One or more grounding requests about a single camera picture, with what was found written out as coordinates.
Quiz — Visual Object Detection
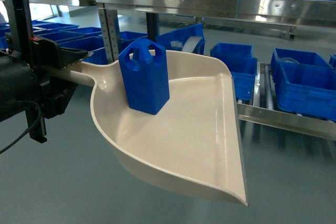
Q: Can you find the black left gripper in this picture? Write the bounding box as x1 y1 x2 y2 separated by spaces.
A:
1 0 89 143

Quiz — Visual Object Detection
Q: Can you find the blue plastic part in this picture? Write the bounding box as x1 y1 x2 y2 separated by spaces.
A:
118 38 170 115

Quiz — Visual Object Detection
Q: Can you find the beige plastic dustpan tray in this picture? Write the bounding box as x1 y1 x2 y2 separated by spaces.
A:
43 49 249 207

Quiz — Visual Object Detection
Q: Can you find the steel roller shelf rack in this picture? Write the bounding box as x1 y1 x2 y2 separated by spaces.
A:
0 0 336 141

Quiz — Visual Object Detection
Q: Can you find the blue crate far left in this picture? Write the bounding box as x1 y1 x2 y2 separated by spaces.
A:
60 37 108 65

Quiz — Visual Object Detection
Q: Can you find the blue crate far right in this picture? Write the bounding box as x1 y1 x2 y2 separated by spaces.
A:
120 31 148 51

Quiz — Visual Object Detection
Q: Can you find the blue crate with paper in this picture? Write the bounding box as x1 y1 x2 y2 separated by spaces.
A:
155 24 205 55

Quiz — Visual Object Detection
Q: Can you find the blue crate far middle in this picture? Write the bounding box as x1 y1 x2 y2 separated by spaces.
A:
210 42 254 57

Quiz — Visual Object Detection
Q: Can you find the blue crate front right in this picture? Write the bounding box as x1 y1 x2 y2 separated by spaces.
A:
225 56 257 101

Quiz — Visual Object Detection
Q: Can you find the blue crate behind right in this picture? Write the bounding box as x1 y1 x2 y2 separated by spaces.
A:
270 48 332 79

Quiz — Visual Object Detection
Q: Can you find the blue crate front left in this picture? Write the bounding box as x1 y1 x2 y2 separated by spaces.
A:
275 62 335 121

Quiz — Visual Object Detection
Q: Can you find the black cable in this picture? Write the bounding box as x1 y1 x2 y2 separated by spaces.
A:
0 100 44 155

